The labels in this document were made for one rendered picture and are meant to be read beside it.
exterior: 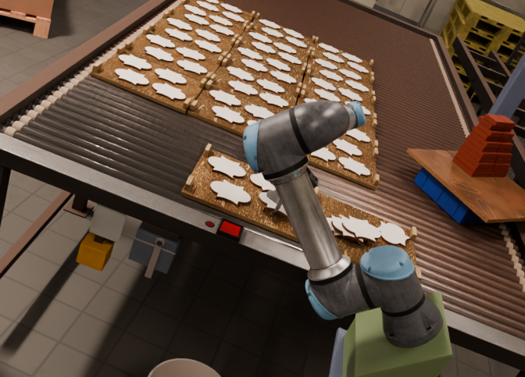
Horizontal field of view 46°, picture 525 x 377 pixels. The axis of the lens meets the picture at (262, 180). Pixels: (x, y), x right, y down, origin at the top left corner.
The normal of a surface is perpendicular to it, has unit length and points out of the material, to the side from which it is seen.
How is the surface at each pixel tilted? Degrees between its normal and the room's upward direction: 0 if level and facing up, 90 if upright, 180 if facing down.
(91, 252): 90
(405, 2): 90
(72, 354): 0
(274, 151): 81
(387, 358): 45
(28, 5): 90
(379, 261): 38
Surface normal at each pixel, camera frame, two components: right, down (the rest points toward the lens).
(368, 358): -0.41, -0.84
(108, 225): -0.14, 0.45
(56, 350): 0.35, -0.81
